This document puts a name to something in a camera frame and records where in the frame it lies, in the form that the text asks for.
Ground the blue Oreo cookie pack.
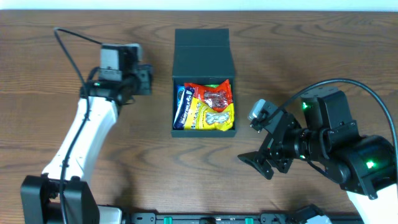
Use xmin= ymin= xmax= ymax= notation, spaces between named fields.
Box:
xmin=176 ymin=85 xmax=185 ymax=108

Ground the Dairy Milk chocolate bar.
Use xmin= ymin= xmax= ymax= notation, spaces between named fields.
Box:
xmin=174 ymin=87 xmax=195 ymax=129

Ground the yellow Hacks candy bag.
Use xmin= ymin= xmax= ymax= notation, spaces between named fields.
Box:
xmin=182 ymin=98 xmax=234 ymax=131

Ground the red Hacks candy bag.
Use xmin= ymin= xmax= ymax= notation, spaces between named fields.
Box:
xmin=184 ymin=79 xmax=233 ymax=112

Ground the Haribo worms candy bag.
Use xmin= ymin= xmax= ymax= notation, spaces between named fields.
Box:
xmin=205 ymin=84 xmax=219 ymax=88

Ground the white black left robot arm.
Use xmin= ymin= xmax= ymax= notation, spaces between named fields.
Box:
xmin=21 ymin=44 xmax=152 ymax=223

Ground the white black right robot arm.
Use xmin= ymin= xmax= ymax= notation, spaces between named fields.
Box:
xmin=239 ymin=86 xmax=397 ymax=223

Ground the dark green gift box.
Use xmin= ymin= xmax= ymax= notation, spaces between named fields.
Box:
xmin=171 ymin=29 xmax=237 ymax=138

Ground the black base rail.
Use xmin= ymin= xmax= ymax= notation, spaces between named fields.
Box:
xmin=122 ymin=213 xmax=364 ymax=224

